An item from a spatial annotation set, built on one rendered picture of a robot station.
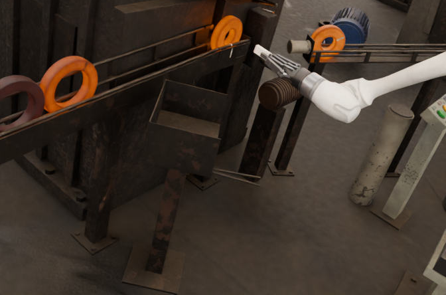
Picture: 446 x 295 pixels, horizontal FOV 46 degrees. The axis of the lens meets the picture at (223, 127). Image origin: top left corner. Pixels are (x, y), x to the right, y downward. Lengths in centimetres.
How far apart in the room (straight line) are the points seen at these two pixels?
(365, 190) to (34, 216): 149
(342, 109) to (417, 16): 289
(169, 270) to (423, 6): 325
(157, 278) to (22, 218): 57
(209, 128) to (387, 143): 104
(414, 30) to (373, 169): 227
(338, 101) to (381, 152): 76
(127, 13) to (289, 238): 118
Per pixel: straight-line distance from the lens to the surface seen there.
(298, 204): 252
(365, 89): 193
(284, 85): 229
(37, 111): 154
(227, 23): 200
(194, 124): 170
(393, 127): 246
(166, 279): 200
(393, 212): 268
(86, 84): 163
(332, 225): 249
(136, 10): 174
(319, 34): 233
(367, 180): 260
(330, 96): 181
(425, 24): 457
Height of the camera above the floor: 151
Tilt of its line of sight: 32 degrees down
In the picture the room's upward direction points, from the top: 15 degrees clockwise
